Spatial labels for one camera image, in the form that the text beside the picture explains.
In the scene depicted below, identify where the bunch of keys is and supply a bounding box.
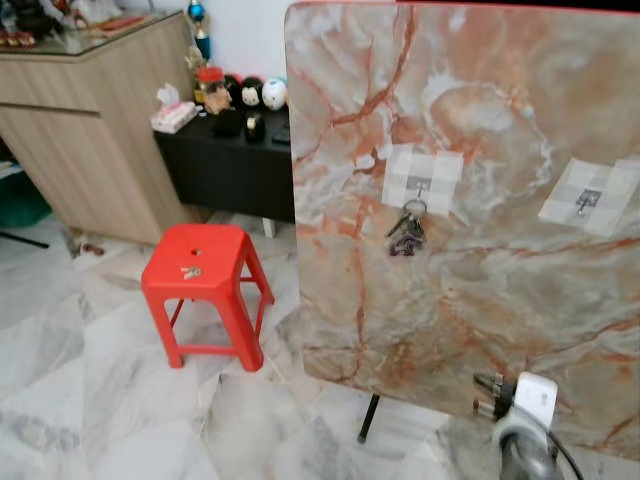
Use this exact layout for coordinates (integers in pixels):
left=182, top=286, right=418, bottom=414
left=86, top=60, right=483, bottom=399
left=386, top=198, right=430, bottom=258

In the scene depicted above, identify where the orange marble pattern board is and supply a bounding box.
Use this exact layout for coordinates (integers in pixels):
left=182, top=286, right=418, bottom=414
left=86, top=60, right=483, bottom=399
left=284, top=0, right=640, bottom=461

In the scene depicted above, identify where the black metal board leg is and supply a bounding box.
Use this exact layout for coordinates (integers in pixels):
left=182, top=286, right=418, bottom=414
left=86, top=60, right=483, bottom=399
left=357, top=393, right=383, bottom=444

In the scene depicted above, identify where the white checkered tape patch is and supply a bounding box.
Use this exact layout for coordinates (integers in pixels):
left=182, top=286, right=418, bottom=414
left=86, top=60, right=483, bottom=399
left=382, top=145, right=465, bottom=218
left=538, top=158, right=640, bottom=238

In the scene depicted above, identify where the red plastic stool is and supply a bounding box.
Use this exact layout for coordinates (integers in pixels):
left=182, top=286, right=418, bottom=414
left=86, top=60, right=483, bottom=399
left=141, top=223, right=276, bottom=373

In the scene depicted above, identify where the black low side table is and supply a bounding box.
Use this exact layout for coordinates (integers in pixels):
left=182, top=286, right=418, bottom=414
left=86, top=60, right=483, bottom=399
left=152, top=108, right=297, bottom=238

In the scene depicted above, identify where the white blue round doll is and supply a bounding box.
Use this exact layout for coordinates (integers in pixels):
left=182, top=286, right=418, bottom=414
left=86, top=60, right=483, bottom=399
left=262, top=77, right=290, bottom=111

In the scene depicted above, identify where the black white round doll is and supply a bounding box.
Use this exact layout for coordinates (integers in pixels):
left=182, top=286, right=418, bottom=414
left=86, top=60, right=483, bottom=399
left=238, top=75, right=265, bottom=111

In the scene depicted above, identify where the red hat figurine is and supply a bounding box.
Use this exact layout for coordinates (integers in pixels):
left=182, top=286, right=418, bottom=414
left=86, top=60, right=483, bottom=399
left=195, top=66, right=233, bottom=114

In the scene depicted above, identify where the pink tissue box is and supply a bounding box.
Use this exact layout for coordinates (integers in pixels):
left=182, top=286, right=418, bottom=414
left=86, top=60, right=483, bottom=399
left=152, top=84, right=199, bottom=134

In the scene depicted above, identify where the light wooden cabinet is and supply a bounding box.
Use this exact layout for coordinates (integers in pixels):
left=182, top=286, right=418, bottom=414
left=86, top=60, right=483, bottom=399
left=0, top=10, right=203, bottom=246

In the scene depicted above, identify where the green plastic basin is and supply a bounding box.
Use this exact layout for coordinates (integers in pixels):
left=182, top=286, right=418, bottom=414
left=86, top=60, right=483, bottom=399
left=0, top=170, right=53, bottom=229

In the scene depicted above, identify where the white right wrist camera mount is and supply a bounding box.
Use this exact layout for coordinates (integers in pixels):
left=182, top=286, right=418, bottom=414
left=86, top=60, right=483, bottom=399
left=512, top=371, right=559, bottom=428

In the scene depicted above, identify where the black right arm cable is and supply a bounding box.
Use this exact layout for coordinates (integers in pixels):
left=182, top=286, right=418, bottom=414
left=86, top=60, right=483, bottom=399
left=543, top=428, right=587, bottom=480

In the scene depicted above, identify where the small metal wall hook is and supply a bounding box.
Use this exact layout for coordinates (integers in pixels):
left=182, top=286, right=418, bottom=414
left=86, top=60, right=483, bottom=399
left=407, top=175, right=430, bottom=202
left=574, top=188, right=603, bottom=217

